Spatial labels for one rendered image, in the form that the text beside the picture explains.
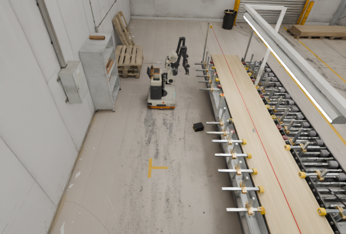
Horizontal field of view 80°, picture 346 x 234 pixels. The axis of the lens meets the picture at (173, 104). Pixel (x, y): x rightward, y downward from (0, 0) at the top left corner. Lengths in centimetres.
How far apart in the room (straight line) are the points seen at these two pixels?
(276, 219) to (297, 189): 56
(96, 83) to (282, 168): 371
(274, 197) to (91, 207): 268
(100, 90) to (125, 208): 242
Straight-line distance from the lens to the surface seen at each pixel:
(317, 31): 1087
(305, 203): 323
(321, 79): 216
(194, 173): 397
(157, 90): 465
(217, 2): 1051
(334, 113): 198
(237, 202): 310
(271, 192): 309
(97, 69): 442
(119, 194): 383
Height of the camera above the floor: 341
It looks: 41 degrees down
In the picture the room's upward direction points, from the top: 3 degrees clockwise
